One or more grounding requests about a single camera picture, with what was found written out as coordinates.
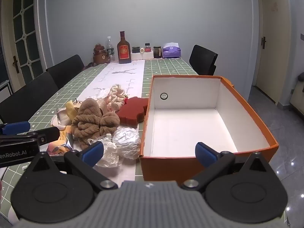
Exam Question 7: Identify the orange cardboard box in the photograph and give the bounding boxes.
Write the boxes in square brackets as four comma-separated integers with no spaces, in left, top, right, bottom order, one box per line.
[139,75,279,183]

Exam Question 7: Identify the brown liquor bottle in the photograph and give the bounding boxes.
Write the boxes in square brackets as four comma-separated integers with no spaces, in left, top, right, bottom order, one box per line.
[117,31,132,64]

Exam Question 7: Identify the purple tissue pack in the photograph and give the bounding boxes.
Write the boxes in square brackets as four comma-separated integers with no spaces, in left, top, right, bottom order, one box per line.
[162,42,181,59]

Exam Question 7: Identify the brown bear jar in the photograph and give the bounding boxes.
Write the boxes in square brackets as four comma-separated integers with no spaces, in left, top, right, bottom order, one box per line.
[92,43,110,64]

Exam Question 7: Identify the clear plastic bag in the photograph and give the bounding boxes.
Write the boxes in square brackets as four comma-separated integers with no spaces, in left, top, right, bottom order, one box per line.
[88,134,123,169]

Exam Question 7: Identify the green checkered tablecloth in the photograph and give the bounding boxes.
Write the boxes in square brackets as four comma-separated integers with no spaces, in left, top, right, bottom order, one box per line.
[0,58,199,219]

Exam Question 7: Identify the white cabinet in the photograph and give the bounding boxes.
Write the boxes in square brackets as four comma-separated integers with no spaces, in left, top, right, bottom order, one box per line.
[0,81,13,103]

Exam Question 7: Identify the red flower-shaped sponge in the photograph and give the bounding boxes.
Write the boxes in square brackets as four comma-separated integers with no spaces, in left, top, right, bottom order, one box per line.
[118,97,149,126]

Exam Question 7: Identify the white rectangular box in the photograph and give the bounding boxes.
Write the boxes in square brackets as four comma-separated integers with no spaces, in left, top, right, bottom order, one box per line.
[131,52,154,61]

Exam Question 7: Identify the brown braided plush cloth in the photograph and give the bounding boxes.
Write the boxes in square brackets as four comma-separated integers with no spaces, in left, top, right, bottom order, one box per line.
[71,97,120,150]

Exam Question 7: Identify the small white cloth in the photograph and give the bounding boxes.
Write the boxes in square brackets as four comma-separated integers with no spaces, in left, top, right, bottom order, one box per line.
[96,88,112,101]

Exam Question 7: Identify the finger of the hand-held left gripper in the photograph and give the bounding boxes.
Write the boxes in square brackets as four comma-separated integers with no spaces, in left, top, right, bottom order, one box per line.
[0,127,60,145]
[0,121,31,136]

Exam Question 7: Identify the light sofa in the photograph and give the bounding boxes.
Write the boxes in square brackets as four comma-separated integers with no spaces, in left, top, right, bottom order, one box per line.
[289,74,304,112]

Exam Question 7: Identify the black dining chair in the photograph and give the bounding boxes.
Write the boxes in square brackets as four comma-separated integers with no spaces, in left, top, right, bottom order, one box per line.
[0,71,59,124]
[46,54,85,90]

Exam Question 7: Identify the black office chair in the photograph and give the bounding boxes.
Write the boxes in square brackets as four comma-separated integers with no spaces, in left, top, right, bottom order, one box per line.
[189,45,219,76]

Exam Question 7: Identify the cream door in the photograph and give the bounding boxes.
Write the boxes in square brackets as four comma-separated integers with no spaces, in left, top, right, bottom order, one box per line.
[255,0,293,105]

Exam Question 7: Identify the yellow cloth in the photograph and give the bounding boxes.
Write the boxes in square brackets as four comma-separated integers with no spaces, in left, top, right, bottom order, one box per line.
[66,101,79,120]

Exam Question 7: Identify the pink white crochet piece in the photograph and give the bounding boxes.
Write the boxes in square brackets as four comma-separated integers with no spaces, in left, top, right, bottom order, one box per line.
[104,84,129,112]

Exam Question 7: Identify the clear water bottle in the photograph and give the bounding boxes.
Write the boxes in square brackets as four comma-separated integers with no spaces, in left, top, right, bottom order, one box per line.
[105,36,116,63]

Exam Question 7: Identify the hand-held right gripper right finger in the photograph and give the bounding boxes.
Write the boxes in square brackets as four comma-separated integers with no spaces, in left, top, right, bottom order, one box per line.
[182,142,281,192]

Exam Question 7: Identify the white towel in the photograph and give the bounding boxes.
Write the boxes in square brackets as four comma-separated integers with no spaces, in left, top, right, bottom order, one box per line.
[55,108,72,127]

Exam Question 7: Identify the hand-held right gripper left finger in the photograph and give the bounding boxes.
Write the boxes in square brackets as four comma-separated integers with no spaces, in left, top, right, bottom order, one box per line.
[24,142,118,192]

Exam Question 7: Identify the glass pane door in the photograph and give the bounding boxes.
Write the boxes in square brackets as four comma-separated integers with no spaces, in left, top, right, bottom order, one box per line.
[0,0,46,93]

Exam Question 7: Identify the foil snack wrapper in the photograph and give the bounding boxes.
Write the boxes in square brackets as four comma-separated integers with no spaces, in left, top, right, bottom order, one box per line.
[46,126,75,156]

